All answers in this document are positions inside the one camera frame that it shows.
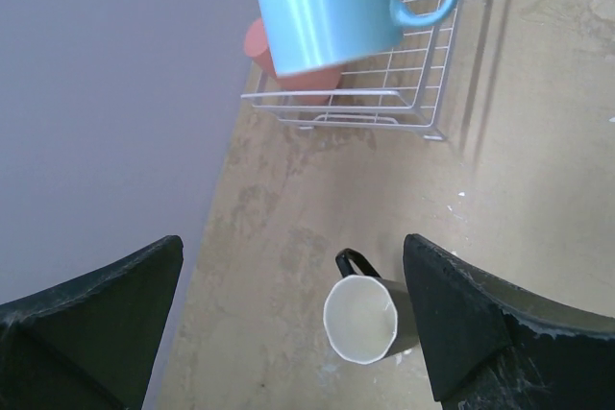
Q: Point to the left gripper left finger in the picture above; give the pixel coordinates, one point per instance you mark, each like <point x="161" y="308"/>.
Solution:
<point x="90" y="342"/>

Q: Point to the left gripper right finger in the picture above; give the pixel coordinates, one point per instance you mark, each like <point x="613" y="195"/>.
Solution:
<point x="490" y="344"/>

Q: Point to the black faceted mug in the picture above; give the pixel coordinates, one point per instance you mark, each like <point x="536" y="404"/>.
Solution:
<point x="367" y="318"/>

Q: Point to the salmon pink tumbler cup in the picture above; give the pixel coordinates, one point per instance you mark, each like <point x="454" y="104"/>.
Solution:
<point x="256" y="48"/>

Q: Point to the light blue mug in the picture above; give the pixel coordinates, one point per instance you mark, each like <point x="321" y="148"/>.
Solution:
<point x="307" y="35"/>

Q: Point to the white wire dish rack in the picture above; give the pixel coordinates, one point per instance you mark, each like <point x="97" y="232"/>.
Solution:
<point x="401" y="89"/>

